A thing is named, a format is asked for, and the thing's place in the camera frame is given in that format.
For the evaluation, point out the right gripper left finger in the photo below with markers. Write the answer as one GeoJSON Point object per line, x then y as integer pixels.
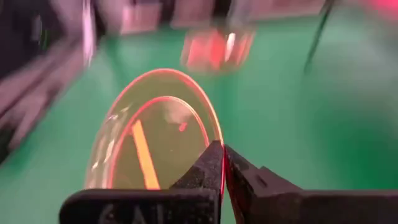
{"type": "Point", "coordinates": [192, 199]}

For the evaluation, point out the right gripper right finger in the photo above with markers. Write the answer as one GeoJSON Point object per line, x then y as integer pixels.
{"type": "Point", "coordinates": [264, 196]}

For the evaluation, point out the orange translucent plate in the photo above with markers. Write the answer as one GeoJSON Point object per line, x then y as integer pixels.
{"type": "Point", "coordinates": [161, 140]}

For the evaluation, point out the wooden shelf with black legs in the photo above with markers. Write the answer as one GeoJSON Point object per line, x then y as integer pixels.
{"type": "Point", "coordinates": [317, 40]}

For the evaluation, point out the green table mat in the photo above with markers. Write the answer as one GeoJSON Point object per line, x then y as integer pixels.
{"type": "Point", "coordinates": [295, 124]}

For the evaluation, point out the pink translucent plate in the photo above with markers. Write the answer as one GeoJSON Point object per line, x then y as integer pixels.
{"type": "Point", "coordinates": [214, 51]}

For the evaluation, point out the black metal rig frame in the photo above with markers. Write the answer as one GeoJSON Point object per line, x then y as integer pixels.
{"type": "Point", "coordinates": [15, 37]}

